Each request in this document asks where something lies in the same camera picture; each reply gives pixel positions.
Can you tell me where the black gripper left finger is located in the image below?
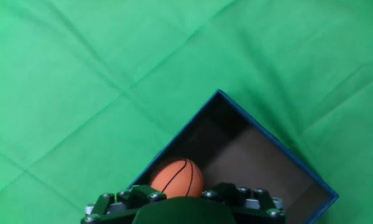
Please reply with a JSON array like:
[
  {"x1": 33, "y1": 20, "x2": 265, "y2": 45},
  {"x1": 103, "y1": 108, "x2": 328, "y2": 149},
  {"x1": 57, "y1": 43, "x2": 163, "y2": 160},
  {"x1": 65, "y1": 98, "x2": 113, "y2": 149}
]
[{"x1": 80, "y1": 184, "x2": 168, "y2": 224}]

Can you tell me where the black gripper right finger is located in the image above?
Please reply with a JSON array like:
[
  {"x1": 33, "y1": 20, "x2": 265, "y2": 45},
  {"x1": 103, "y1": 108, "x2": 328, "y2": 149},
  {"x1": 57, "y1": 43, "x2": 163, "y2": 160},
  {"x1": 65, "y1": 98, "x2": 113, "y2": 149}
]
[{"x1": 200, "y1": 182, "x2": 287, "y2": 224}]

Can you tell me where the small orange basketball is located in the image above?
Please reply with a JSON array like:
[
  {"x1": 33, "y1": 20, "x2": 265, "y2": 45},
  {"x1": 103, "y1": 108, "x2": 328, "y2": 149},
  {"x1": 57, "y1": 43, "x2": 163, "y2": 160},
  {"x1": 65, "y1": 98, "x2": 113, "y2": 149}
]
[{"x1": 149, "y1": 157, "x2": 205, "y2": 200}]

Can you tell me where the dark green gift box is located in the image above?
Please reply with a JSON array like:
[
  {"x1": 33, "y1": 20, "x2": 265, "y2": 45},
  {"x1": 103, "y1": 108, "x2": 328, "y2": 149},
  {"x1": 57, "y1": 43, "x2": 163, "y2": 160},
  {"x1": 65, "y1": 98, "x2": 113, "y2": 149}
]
[{"x1": 126, "y1": 88, "x2": 340, "y2": 224}]

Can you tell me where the green cloth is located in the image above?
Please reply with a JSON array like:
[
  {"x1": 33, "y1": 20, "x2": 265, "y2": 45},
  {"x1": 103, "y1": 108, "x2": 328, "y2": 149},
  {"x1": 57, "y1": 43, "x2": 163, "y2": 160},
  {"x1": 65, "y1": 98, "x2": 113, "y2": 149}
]
[{"x1": 0, "y1": 0, "x2": 373, "y2": 224}]

